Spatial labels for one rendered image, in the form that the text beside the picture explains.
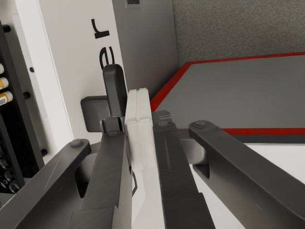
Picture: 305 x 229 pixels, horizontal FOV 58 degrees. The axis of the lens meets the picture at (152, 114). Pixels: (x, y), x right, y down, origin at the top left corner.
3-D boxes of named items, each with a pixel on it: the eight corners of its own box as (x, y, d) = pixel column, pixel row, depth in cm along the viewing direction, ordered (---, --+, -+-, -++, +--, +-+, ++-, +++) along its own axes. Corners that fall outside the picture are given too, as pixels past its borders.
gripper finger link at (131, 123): (145, 170, 16) (132, 171, 16) (143, 124, 22) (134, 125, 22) (137, 121, 15) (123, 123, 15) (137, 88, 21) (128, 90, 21)
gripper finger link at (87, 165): (130, 177, 14) (71, 186, 14) (132, 136, 18) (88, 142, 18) (125, 150, 13) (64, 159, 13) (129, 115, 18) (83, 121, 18)
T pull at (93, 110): (122, 61, 20) (115, 65, 19) (138, 153, 22) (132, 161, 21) (80, 65, 21) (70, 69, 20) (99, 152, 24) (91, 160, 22)
